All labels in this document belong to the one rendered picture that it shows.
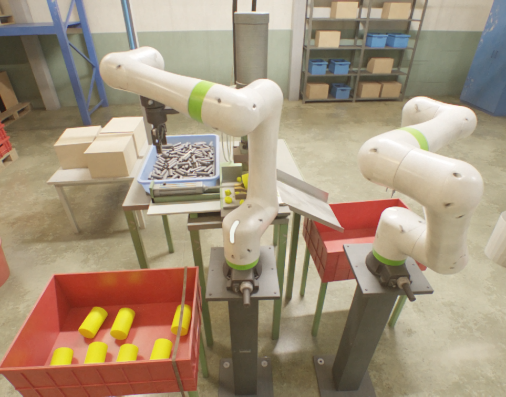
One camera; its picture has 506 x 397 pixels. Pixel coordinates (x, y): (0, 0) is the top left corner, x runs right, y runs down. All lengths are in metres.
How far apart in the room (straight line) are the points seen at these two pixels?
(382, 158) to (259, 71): 0.61
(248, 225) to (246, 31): 0.65
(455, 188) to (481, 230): 2.80
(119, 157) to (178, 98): 1.78
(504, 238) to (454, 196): 2.33
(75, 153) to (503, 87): 6.75
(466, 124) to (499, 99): 6.09
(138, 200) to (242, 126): 0.90
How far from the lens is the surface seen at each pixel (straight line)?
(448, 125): 1.05
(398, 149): 0.77
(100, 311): 1.49
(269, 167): 1.03
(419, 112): 1.19
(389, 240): 1.14
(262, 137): 0.98
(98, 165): 2.70
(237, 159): 1.30
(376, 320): 1.46
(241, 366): 1.64
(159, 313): 1.48
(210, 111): 0.82
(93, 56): 6.68
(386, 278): 1.20
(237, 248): 1.02
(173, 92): 0.90
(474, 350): 2.45
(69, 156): 2.98
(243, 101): 0.80
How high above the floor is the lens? 1.78
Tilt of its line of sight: 34 degrees down
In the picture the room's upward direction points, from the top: straight up
